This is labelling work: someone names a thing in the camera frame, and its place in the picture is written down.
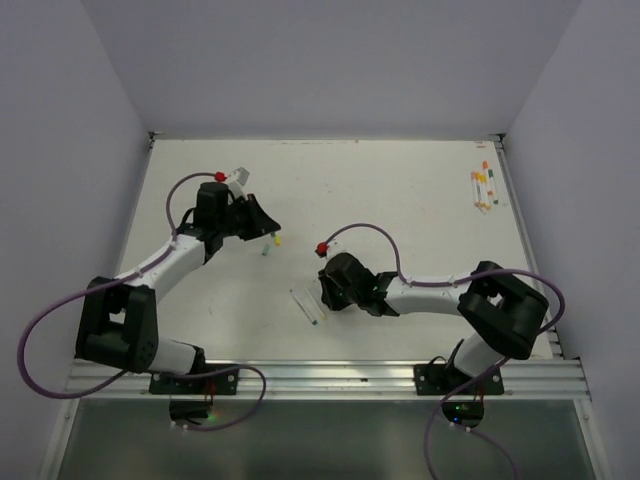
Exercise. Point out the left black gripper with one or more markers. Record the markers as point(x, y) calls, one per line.
point(260, 222)

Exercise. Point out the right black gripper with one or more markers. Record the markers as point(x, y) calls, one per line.
point(327, 294)

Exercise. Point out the teal green marker pen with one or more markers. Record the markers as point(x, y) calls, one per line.
point(301, 298)

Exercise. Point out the pink cap marker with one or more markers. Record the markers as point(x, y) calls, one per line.
point(477, 199)

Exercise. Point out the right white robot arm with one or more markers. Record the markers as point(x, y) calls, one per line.
point(505, 313)

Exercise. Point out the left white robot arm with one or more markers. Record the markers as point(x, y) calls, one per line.
point(119, 322)

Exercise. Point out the dark green cap marker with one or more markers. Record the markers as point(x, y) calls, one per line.
point(492, 183)

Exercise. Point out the orange cap marker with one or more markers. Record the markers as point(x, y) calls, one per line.
point(485, 166)

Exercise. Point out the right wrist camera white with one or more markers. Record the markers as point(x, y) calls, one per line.
point(334, 248)

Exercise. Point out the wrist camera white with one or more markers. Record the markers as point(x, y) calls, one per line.
point(334, 248)
point(237, 181)

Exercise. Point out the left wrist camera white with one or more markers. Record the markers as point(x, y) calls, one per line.
point(237, 181)

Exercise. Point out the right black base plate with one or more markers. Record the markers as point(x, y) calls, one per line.
point(435, 379)

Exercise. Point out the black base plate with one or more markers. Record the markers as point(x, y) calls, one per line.
point(206, 380)
point(435, 379)

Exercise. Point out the aluminium rail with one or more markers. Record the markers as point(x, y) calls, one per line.
point(551, 379)

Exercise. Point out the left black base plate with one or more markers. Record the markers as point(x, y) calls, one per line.
point(206, 380)

